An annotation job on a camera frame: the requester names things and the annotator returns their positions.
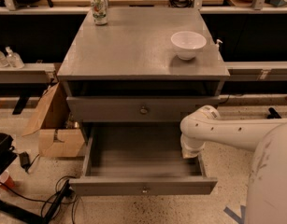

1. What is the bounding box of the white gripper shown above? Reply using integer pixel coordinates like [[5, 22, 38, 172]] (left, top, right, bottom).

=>
[[180, 134, 205, 159]]

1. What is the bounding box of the grey drawer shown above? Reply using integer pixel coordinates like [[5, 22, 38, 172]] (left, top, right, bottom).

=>
[[70, 123, 217, 196], [67, 96, 220, 122]]

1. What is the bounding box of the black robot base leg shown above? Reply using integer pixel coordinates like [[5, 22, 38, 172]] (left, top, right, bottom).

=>
[[267, 107, 280, 119]]

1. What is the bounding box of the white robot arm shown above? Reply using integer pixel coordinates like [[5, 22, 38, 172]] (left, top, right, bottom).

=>
[[180, 105, 287, 224]]

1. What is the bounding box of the grey wooden drawer cabinet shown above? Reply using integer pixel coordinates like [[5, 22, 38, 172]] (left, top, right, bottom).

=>
[[56, 7, 231, 173]]

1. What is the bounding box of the grey top drawer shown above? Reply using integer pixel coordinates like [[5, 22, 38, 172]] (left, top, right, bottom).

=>
[[67, 96, 220, 122]]

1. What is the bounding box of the open cardboard box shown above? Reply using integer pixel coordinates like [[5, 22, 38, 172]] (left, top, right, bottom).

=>
[[22, 83, 85, 158]]

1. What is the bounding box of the white ceramic bowl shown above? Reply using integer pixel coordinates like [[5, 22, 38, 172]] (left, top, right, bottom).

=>
[[170, 31, 207, 61]]

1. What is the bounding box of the white pump bottle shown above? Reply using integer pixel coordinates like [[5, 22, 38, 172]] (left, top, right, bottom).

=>
[[216, 39, 223, 51]]

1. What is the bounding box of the black power adapter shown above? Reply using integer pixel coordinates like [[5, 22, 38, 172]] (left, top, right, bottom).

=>
[[19, 152, 31, 169]]

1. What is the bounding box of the black bin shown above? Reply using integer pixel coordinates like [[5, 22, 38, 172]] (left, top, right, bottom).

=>
[[0, 133, 17, 175]]

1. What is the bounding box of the red plastic cup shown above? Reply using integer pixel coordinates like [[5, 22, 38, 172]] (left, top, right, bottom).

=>
[[0, 170, 15, 190]]

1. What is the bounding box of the black stand base bar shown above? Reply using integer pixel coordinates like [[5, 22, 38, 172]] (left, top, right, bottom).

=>
[[0, 180, 70, 224]]

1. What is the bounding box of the clear sanitizer bottle right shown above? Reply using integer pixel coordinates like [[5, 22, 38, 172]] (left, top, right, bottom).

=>
[[6, 47, 24, 69]]

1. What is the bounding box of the black cable coil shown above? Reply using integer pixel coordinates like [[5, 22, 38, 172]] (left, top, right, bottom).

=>
[[39, 175, 82, 224]]

